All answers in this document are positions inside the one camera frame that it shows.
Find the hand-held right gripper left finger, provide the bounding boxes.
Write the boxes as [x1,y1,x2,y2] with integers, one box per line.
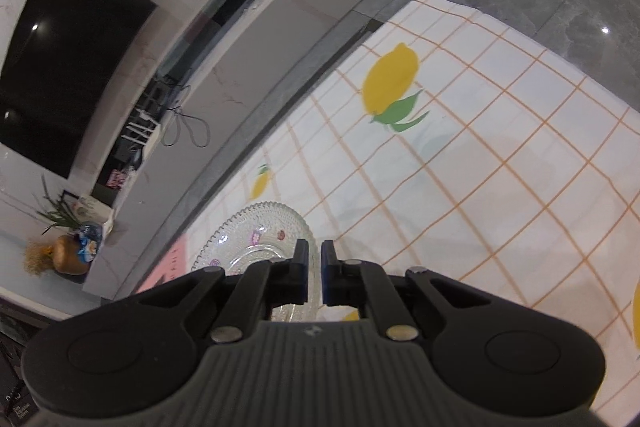
[132,238,311,343]

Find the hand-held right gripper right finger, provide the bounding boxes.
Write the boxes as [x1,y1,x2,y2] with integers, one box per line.
[320,239,493,342]

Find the large glass plate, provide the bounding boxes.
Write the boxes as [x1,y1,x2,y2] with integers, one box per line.
[190,202,317,323]

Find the lemon print tablecloth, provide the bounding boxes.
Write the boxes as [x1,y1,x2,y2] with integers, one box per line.
[135,0,640,413]

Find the grey television cabinet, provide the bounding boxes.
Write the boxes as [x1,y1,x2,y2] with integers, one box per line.
[82,0,398,308]

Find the white router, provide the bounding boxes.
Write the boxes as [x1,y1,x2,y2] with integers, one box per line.
[122,107,161,148]

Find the blue snack bag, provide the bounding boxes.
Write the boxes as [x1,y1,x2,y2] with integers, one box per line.
[75,222,103,263]

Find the brown vase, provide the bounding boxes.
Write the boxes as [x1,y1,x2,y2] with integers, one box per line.
[52,234,91,275]

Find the grass-like potted plant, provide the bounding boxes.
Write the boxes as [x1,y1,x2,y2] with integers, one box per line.
[35,177,83,233]

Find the dried flowers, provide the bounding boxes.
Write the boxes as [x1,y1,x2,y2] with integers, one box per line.
[22,239,56,278]

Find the black box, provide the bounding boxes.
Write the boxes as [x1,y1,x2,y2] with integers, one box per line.
[0,297,51,427]

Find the black television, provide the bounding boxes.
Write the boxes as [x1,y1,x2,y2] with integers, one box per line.
[0,0,158,180]

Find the black cable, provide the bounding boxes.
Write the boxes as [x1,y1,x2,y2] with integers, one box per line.
[160,82,211,148]

